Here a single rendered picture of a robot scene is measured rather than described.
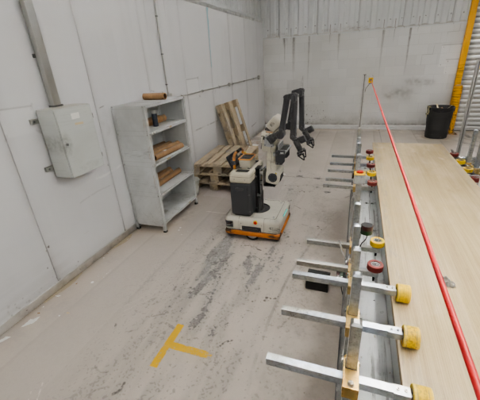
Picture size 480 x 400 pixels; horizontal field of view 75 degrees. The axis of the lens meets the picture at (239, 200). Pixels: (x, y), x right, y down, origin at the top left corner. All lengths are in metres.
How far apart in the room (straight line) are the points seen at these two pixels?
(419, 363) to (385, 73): 8.32
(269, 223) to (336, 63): 6.44
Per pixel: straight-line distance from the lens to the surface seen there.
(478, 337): 1.61
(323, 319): 1.40
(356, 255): 1.53
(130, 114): 3.71
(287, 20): 9.49
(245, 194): 3.46
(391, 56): 9.26
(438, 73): 9.42
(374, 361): 1.74
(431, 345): 1.50
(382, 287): 1.59
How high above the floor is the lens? 1.93
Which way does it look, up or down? 24 degrees down
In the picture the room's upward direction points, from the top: 4 degrees counter-clockwise
